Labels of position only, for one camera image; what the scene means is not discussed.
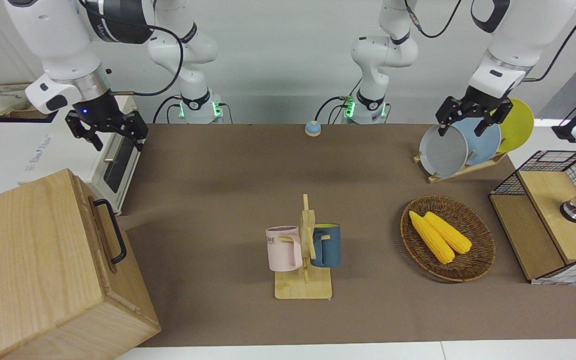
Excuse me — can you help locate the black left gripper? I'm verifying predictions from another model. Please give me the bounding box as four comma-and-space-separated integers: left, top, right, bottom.
436, 86, 514, 138

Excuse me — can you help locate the yellow corn cob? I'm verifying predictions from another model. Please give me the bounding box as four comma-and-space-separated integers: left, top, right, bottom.
409, 211, 455, 265
424, 211, 472, 255

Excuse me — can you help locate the dark blue mug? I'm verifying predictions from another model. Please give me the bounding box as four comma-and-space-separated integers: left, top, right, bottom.
310, 223, 342, 268

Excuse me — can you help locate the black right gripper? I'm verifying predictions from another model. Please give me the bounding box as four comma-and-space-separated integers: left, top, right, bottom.
65, 91, 149, 152

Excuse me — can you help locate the wooden mug tree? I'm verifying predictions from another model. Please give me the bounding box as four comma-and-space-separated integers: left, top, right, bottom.
274, 194, 333, 300

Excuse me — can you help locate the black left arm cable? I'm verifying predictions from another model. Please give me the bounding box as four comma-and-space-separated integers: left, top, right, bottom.
404, 0, 576, 83

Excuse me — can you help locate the wooden plate rack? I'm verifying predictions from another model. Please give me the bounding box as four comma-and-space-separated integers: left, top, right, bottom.
413, 152, 509, 184

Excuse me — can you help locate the brown wicker basket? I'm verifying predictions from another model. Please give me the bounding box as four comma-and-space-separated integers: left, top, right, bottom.
400, 195, 496, 283

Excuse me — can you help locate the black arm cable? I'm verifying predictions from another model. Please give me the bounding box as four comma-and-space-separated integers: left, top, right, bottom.
79, 0, 185, 97
404, 0, 576, 83

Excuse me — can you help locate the white toaster oven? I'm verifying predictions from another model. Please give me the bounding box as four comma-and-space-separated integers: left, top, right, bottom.
17, 93, 145, 217

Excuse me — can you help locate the black base power cable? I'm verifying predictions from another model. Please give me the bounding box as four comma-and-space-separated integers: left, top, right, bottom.
152, 95, 184, 124
315, 95, 356, 125

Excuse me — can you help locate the yellow plate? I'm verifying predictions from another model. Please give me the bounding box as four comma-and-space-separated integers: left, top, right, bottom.
498, 98, 535, 154

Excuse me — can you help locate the light wooden drawer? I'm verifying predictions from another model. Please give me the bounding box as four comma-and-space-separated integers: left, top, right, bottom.
70, 170, 143, 321

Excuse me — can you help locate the grey plate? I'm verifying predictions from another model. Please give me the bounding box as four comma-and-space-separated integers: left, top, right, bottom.
419, 125, 469, 179

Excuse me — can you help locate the light blue plate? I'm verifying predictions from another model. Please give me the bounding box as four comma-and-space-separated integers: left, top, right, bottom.
453, 117, 502, 166

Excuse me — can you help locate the pink mug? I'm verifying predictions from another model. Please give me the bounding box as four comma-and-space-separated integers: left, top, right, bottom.
266, 226, 304, 272

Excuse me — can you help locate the beige bag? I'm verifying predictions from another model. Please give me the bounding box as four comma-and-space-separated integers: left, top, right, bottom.
0, 81, 61, 121

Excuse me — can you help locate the black metal drawer handle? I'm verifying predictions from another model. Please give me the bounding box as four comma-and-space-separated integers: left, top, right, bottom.
93, 198, 128, 265

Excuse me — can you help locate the wooden shelf with wire mesh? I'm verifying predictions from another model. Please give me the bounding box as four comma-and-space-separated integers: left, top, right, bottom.
489, 150, 576, 286

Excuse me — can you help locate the light wooden cabinet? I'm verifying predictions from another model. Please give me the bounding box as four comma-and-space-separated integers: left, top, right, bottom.
0, 168, 161, 360

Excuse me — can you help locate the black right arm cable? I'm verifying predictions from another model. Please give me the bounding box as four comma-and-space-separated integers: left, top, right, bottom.
79, 0, 185, 97

